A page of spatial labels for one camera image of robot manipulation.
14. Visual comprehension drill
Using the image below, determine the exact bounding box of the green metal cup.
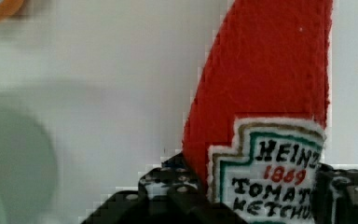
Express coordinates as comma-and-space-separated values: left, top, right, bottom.
0, 103, 58, 224

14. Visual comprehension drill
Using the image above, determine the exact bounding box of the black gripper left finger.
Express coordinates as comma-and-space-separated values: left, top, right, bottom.
81, 153, 248, 224

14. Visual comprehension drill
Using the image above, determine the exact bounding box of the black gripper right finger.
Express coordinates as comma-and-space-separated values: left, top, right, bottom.
311, 163, 358, 224

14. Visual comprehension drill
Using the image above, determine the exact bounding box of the orange slice toy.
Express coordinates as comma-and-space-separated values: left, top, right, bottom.
0, 0, 24, 21

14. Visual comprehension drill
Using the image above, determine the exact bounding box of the red plush ketchup bottle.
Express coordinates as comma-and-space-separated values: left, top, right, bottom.
183, 0, 333, 224

